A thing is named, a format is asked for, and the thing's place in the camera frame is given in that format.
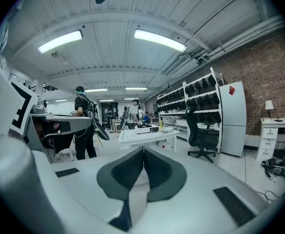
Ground white table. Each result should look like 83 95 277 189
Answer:
118 124 180 153

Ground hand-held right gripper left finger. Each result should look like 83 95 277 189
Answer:
96 146 145 232

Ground white desk with drawers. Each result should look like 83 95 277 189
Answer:
256 117 285 162

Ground pile of black cables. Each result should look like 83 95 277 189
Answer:
261 156 285 183

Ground white shelf rack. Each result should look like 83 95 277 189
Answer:
156 81 187 141
183 67 225 154

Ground row of white storage boxes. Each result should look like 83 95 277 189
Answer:
165 117 189 133

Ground white shelf of black devices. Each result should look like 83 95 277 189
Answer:
156 74 223 124

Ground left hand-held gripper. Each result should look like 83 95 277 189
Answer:
9 79 92 162

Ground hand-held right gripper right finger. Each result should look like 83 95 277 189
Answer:
143 146 187 202

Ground black white-trimmed backpack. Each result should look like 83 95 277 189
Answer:
85 100 111 141

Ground black gas stove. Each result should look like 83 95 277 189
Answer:
137 122 159 134

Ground white table lamp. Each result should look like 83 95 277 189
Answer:
265 99 274 119

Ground white refrigerator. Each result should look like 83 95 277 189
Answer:
219 80 247 158

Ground white ceiling air vent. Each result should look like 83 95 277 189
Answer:
163 53 191 77

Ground white ceiling pipes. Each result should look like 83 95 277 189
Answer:
191 15 285 60

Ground black office chair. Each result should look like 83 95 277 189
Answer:
184 105 223 164

